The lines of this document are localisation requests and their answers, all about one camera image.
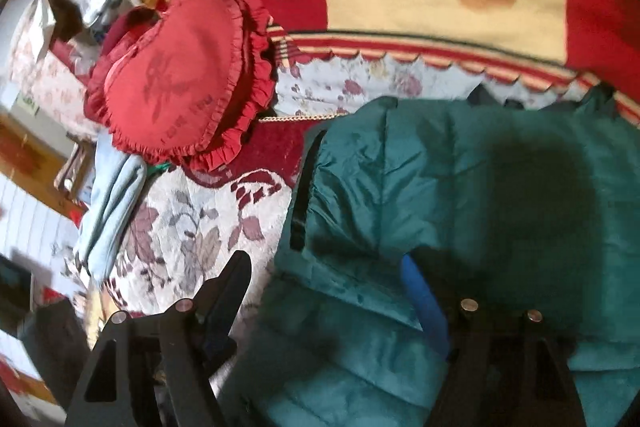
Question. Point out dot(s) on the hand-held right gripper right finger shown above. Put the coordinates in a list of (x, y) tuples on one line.
[(425, 302)]

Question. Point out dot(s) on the green puffer jacket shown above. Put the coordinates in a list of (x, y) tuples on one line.
[(425, 167)]

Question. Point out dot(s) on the silver plastic bag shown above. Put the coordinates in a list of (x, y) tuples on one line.
[(100, 2)]

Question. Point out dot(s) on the white paper sheet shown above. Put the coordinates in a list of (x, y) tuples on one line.
[(42, 27)]

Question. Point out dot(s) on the red heart-shaped frilled pillow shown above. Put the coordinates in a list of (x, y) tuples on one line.
[(185, 77)]

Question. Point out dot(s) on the floral covered side table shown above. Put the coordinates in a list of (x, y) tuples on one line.
[(47, 82)]

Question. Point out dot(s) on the light blue folded cloth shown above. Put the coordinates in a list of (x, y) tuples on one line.
[(112, 207)]

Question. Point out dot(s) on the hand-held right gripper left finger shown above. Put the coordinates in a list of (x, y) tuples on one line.
[(225, 297)]

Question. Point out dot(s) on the floral white red bedspread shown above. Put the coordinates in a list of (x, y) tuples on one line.
[(190, 217)]

